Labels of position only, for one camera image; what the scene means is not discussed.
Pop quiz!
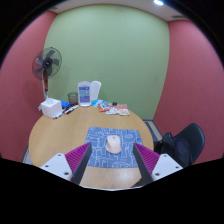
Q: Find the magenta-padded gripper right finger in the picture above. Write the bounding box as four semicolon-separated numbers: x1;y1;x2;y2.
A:
132;142;184;186

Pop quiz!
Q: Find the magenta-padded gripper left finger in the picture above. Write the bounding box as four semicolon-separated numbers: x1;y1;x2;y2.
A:
39;142;93;186

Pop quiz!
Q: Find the white computer mouse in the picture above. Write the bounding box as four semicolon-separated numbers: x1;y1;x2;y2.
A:
105;134;122;155

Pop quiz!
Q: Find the blue-grey patterned mouse pad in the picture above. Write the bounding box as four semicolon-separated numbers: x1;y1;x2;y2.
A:
83;126;144;169

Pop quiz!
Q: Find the black office chair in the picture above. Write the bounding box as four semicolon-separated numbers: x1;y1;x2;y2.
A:
153;122;206;168

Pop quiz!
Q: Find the red-capped marker pen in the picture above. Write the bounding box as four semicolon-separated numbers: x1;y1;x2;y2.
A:
53;109;68;120

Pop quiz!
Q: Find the white tissue box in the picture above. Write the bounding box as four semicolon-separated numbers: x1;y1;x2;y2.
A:
38;97;63;120

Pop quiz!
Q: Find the black marker pen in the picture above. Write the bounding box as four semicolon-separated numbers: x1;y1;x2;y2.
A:
64;104;80;115

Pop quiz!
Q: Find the small blue box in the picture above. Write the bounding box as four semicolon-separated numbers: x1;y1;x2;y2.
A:
60;100;72;110

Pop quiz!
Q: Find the dark glass cup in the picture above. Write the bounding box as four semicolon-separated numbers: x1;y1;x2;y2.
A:
67;92;79;107

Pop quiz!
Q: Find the light blue packet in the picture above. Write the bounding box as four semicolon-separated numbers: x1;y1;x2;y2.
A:
90;99;103;108

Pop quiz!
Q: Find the white and red snack packet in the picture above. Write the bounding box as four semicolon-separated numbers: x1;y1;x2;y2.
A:
105;103;131;117

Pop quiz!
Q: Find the orange snack packet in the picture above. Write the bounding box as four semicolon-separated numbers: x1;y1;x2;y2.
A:
98;101;112;113

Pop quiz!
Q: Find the white desk sign stand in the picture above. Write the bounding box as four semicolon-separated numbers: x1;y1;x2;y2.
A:
77;80;102;108

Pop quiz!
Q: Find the standing fan with red pole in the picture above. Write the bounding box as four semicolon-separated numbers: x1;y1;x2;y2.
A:
31;46;63;100

